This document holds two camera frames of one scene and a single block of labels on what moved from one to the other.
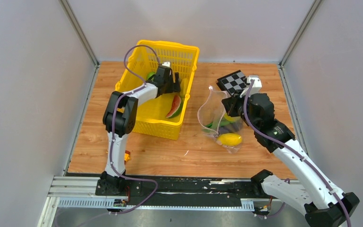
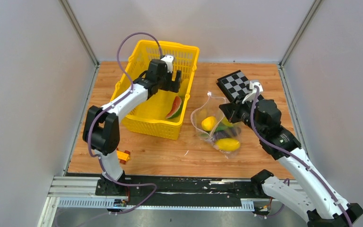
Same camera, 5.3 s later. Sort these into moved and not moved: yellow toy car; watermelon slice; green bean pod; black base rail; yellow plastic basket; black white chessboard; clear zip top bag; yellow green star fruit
Moved: green bean pod; clear zip top bag; yellow green star fruit
Not moved: black white chessboard; yellow toy car; watermelon slice; black base rail; yellow plastic basket
